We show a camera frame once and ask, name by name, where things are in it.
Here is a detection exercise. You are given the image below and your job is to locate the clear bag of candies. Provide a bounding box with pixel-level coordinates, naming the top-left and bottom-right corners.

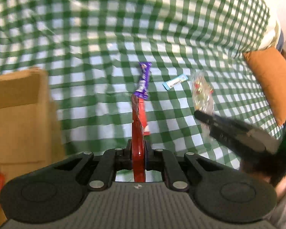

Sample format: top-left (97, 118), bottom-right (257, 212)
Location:
top-left (190, 70), bottom-right (215, 144)

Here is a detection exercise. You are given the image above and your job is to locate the light blue snack stick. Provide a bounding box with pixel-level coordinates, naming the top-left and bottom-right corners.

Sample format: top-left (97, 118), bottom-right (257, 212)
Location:
top-left (163, 74), bottom-right (188, 90)

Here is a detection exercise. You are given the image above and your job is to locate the red white snack stick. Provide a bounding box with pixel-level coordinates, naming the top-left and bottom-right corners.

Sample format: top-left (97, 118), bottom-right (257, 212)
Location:
top-left (131, 94), bottom-right (150, 182)

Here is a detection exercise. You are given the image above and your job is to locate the purple chocolate bar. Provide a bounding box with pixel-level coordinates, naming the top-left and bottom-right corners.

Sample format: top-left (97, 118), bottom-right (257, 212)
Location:
top-left (134, 62), bottom-right (152, 100)

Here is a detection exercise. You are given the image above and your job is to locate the brown cardboard box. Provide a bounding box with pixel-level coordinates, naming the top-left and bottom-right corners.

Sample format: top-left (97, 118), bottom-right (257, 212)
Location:
top-left (0, 68), bottom-right (66, 227)

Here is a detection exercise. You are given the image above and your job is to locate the orange cushion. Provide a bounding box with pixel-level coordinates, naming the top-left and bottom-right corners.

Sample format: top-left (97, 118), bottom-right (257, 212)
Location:
top-left (243, 47), bottom-right (286, 126)

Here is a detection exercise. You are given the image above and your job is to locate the green checkered sofa cover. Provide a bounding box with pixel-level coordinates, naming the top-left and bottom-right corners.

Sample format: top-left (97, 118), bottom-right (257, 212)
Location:
top-left (0, 0), bottom-right (282, 168)

